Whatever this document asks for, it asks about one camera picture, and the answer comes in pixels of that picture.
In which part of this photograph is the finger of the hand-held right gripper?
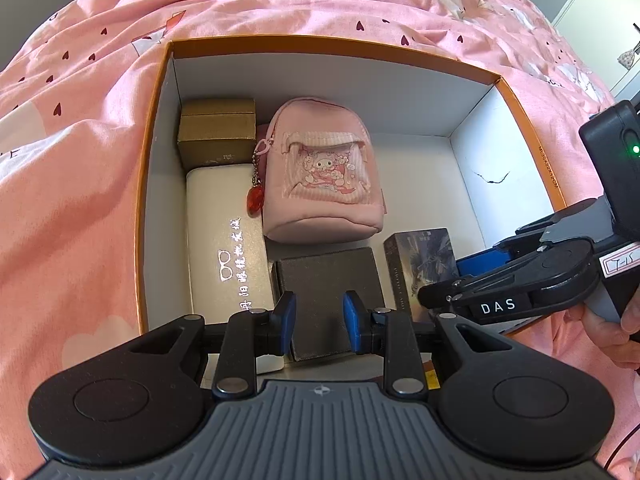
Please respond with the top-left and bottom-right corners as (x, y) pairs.
(418, 245), (543, 308)
(456, 205), (608, 277)

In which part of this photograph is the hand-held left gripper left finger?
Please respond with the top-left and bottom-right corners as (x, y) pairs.
(131, 290), (298, 398)

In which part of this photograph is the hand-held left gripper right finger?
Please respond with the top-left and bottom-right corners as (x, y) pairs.
(342, 290), (512, 401)

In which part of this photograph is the grey square box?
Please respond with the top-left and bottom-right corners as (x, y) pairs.
(270, 247), (396, 361)

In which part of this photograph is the dark printed box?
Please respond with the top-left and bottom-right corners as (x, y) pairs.
(384, 227), (457, 321)

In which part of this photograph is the white glasses case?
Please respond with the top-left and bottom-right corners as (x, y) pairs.
(185, 162), (286, 373)

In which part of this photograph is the pink mini backpack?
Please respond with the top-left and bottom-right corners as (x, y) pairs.
(256, 99), (387, 243)

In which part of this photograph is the orange-rimmed cardboard box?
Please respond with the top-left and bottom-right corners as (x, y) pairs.
(135, 35), (571, 361)

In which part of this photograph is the person's right hand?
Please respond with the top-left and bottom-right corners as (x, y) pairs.
(582, 307), (640, 376)

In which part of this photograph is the white cabinet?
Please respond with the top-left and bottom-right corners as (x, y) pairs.
(552, 0), (640, 106)

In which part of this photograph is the gold cardboard box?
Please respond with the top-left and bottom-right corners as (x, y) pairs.
(177, 98), (257, 171)

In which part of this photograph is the pink printed blanket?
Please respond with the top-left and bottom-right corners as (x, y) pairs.
(0, 0), (640, 480)

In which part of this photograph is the red heart keychain charm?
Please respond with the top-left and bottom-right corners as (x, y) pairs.
(244, 185), (265, 217)

